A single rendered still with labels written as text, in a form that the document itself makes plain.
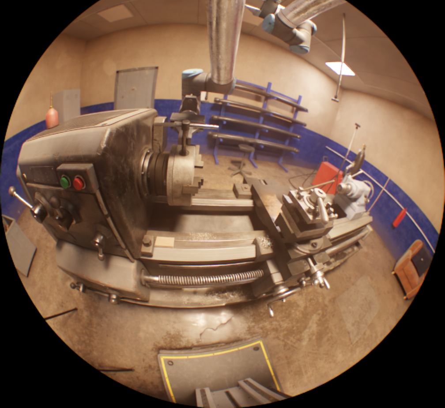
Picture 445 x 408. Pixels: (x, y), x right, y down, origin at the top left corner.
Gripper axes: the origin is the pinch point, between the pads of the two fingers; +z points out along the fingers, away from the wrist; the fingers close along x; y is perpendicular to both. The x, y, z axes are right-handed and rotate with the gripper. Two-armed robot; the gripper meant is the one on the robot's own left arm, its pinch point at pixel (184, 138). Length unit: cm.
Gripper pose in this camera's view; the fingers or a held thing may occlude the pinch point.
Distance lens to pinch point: 48.6
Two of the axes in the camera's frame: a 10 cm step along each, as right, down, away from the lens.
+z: 1.0, 8.3, -5.4
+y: -2.3, 5.5, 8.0
